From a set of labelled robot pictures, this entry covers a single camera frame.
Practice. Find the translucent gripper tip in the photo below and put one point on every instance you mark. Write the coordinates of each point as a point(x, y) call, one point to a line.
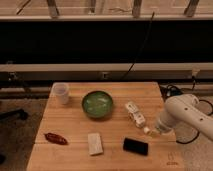
point(154, 133)

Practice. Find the translucent plastic cup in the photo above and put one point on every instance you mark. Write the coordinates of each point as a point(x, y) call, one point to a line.
point(61, 91)

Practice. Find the black eraser block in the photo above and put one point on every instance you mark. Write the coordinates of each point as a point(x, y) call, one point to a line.
point(135, 146)

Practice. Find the black office chair base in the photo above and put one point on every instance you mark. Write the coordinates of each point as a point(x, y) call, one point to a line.
point(20, 113)

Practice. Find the red chili pepper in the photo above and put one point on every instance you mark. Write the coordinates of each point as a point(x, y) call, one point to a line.
point(57, 139)

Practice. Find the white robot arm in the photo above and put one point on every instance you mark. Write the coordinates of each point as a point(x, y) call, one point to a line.
point(182, 108)

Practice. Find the white plastic bottle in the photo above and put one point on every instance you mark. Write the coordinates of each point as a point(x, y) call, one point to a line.
point(137, 116)

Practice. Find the green bowl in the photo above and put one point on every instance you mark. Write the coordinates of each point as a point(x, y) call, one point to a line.
point(97, 104)

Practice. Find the white sponge block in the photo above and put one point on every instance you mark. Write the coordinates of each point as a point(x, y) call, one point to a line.
point(95, 144)

